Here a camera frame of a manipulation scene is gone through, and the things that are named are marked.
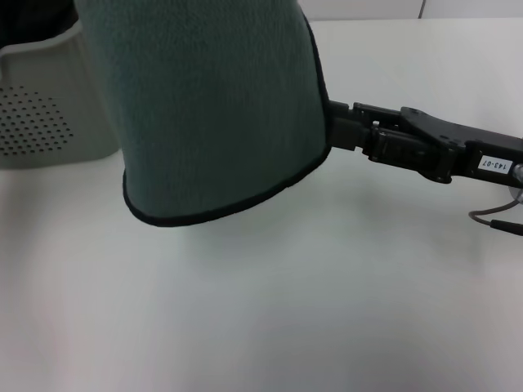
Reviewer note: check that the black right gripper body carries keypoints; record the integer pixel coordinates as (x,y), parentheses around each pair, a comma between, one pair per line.
(470,151)

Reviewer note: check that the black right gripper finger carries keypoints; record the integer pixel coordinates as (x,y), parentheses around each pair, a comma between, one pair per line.
(392,147)
(367,114)

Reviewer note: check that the green and yellow towel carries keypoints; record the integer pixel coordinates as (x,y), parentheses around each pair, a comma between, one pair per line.
(204,122)

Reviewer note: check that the grey perforated storage basket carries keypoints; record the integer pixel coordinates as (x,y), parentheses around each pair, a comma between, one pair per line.
(53,81)

